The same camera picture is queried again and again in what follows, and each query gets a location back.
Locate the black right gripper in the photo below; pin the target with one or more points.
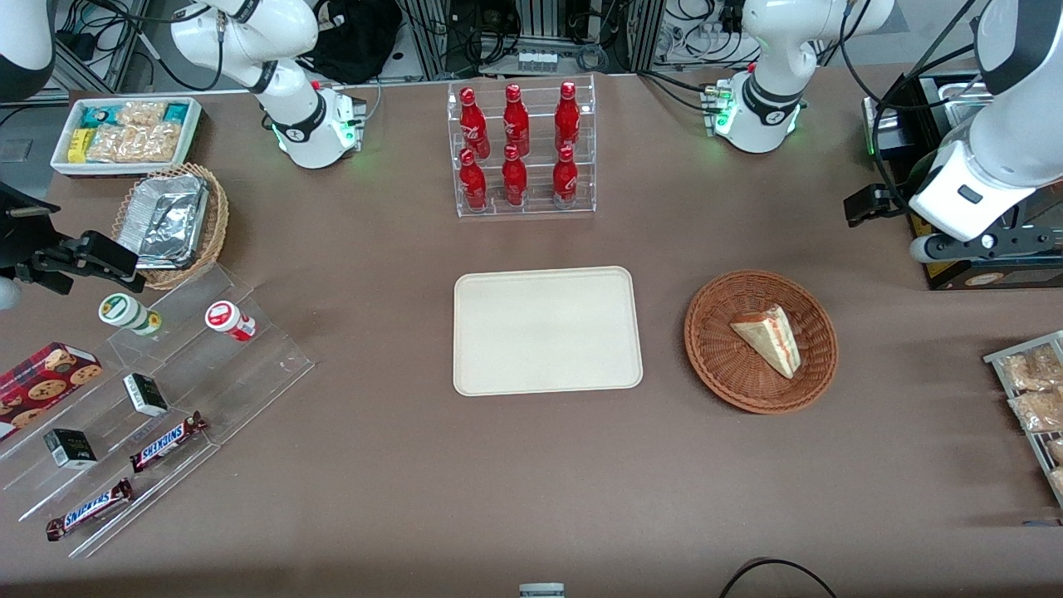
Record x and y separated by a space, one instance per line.
18 237

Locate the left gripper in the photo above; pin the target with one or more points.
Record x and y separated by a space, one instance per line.
869 204

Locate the triangular sandwich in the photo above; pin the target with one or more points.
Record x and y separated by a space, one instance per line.
772 340

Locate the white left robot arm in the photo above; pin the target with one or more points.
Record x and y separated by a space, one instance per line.
768 108

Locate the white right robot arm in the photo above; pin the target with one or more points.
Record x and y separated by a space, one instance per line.
307 133

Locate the aluminium foil tray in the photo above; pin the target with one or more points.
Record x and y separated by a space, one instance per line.
162 220

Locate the light wicker basket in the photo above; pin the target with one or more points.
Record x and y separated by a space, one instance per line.
216 224

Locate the brown wicker basket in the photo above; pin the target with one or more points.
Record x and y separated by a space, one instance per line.
747 386

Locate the cream plastic tray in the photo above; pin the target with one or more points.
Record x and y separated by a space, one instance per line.
548 332

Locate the green lidded cup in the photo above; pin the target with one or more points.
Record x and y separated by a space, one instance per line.
124 312

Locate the red lidded cup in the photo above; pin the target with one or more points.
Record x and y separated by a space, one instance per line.
226 319

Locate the clear cracker bag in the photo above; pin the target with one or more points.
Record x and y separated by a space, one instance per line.
112 145
158 141
141 113

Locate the small black box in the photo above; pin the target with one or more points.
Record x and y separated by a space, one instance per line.
145 394
70 448

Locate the yellow snack packet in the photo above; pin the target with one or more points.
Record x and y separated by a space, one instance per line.
79 145

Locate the red cookie box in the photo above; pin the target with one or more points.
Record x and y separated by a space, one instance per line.
41 386

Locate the teal snack packet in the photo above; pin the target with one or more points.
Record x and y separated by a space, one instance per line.
176 112
98 116

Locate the white snack bin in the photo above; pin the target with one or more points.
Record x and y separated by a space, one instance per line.
193 133

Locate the black food display case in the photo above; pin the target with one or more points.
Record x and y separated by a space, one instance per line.
1013 278

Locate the clear acrylic stepped display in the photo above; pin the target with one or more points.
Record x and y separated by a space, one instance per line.
241 374

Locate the Snickers bar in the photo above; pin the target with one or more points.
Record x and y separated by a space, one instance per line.
166 443
90 508

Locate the clear pastry bag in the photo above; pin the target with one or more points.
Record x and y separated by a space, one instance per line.
1056 450
1058 482
1040 410
1030 370

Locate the red cola bottle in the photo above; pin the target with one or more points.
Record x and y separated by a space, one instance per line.
565 180
473 124
567 118
514 180
473 183
516 123

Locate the black bag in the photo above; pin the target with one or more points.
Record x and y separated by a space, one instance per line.
357 41

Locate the clear acrylic bottle rack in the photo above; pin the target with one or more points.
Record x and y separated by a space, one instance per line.
536 212

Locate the white power strip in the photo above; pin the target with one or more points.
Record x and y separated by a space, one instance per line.
536 61

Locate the small grey device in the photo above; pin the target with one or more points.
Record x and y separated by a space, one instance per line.
541 590

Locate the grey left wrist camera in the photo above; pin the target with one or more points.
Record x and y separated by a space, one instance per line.
926 249

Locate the aluminium frame rack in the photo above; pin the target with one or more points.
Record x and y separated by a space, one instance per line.
531 12

